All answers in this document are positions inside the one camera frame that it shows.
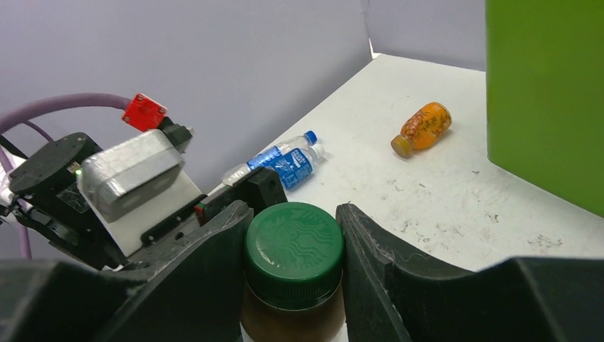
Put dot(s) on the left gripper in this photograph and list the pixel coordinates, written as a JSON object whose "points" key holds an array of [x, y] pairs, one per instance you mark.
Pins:
{"points": [[46, 198]]}

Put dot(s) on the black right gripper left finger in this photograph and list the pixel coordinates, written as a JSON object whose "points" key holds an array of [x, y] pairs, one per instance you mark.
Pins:
{"points": [[187, 287]]}

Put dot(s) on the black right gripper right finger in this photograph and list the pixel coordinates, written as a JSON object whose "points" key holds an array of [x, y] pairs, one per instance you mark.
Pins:
{"points": [[393, 291]]}

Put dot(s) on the coffee bottle green cap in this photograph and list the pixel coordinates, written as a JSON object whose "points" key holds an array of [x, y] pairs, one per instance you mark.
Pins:
{"points": [[293, 258]]}

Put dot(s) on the small orange juice bottle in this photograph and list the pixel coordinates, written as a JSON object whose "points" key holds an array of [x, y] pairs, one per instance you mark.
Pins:
{"points": [[422, 130]]}

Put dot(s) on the green plastic bin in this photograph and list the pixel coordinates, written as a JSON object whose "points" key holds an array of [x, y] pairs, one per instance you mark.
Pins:
{"points": [[544, 95]]}

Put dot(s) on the blue cap water bottle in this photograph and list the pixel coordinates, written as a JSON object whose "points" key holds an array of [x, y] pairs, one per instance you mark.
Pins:
{"points": [[239, 172]]}

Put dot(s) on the white cap blue label bottle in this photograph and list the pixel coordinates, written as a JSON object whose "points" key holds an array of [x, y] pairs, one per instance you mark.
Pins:
{"points": [[294, 166]]}

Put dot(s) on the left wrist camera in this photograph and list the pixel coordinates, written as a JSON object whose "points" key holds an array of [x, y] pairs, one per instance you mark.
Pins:
{"points": [[134, 186]]}

